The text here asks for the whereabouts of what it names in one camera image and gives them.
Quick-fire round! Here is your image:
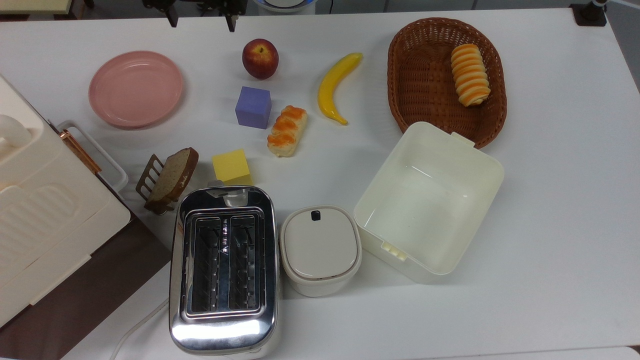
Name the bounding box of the brass toast rack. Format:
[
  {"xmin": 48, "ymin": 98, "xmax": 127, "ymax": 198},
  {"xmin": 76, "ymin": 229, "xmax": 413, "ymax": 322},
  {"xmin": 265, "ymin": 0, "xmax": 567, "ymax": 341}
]
[{"xmin": 135, "ymin": 154, "xmax": 182, "ymax": 216}]

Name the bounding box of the red apple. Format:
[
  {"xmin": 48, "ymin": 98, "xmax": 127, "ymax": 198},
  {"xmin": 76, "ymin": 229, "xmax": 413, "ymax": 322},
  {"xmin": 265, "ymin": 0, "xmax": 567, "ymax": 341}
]
[{"xmin": 242, "ymin": 38, "xmax": 280, "ymax": 80}]

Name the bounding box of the yellow foam cube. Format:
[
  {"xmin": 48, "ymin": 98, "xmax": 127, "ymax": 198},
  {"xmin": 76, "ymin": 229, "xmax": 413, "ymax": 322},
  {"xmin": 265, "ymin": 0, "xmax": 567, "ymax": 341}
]
[{"xmin": 212, "ymin": 149, "xmax": 253, "ymax": 186}]

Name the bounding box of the brown bread slice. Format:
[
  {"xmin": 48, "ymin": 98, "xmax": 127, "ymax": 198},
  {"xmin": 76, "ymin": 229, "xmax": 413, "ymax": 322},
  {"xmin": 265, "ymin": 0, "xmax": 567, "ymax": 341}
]
[{"xmin": 145, "ymin": 147, "xmax": 199, "ymax": 205}]

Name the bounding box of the cream chrome toaster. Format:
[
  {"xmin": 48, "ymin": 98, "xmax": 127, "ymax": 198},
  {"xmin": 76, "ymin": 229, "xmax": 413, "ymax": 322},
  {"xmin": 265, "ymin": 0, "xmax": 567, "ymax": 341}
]
[{"xmin": 168, "ymin": 181, "xmax": 281, "ymax": 359}]

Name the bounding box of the yellow banana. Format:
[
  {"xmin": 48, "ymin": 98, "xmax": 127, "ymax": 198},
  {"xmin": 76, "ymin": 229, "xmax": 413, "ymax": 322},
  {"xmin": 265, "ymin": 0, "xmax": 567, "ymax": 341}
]
[{"xmin": 317, "ymin": 52, "xmax": 364, "ymax": 126}]

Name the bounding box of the black table clamp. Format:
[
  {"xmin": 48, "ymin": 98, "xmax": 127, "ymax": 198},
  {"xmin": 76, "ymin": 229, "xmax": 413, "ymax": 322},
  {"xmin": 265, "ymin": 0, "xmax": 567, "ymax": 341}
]
[{"xmin": 570, "ymin": 0, "xmax": 609, "ymax": 27}]

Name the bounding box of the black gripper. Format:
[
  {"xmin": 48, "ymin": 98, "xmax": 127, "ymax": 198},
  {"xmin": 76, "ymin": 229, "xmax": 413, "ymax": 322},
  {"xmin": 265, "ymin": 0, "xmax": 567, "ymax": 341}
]
[{"xmin": 142, "ymin": 0, "xmax": 248, "ymax": 33}]

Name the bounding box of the striped swirl bread roll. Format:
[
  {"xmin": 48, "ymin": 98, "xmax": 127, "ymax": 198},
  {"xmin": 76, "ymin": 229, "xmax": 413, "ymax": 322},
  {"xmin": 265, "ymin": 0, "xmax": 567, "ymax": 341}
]
[{"xmin": 450, "ymin": 43, "xmax": 491, "ymax": 107}]

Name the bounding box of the orange glazed bread loaf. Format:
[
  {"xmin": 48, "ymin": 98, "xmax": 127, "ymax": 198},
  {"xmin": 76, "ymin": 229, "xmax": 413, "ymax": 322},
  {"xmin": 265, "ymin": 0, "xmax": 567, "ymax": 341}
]
[{"xmin": 267, "ymin": 105, "xmax": 308, "ymax": 158}]

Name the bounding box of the brown wicker basket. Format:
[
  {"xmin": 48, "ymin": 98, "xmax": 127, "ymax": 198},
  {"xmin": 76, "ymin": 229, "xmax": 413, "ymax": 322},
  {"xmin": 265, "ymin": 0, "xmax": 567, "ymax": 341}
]
[{"xmin": 387, "ymin": 17, "xmax": 508, "ymax": 150}]

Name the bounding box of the white toaster cord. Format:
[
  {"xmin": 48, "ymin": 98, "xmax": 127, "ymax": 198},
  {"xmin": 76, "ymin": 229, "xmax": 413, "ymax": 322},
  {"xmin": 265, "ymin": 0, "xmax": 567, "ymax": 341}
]
[{"xmin": 109, "ymin": 298, "xmax": 170, "ymax": 360}]

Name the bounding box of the purple foam cube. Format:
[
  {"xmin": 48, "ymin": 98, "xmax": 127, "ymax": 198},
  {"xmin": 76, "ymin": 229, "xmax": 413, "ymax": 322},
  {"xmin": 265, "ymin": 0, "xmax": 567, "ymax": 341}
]
[{"xmin": 235, "ymin": 86, "xmax": 272, "ymax": 130}]

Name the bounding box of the cream cabinet with handles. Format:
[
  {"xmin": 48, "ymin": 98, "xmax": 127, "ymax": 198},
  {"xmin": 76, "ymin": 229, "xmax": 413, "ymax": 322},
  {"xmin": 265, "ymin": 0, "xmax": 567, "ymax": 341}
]
[{"xmin": 0, "ymin": 75, "xmax": 132, "ymax": 328}]

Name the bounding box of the cream open plastic container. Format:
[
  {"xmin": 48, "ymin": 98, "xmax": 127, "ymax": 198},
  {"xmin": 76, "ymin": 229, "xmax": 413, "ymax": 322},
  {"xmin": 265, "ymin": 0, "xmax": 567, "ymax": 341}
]
[{"xmin": 353, "ymin": 121, "xmax": 505, "ymax": 284}]

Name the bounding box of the small white lidded bin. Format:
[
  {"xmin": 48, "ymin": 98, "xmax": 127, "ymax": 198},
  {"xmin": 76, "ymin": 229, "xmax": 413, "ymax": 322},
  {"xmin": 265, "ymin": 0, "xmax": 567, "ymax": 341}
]
[{"xmin": 279, "ymin": 205, "xmax": 363, "ymax": 298}]

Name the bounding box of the pink plate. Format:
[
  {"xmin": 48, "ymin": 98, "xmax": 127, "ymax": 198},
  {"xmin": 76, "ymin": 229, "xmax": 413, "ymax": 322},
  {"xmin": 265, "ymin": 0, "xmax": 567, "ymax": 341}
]
[{"xmin": 88, "ymin": 50, "xmax": 185, "ymax": 130}]

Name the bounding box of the pale yellow side table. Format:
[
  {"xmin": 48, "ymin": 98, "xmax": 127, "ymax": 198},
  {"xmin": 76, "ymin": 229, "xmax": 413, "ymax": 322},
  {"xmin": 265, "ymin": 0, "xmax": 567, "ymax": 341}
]
[{"xmin": 0, "ymin": 0, "xmax": 73, "ymax": 15}]

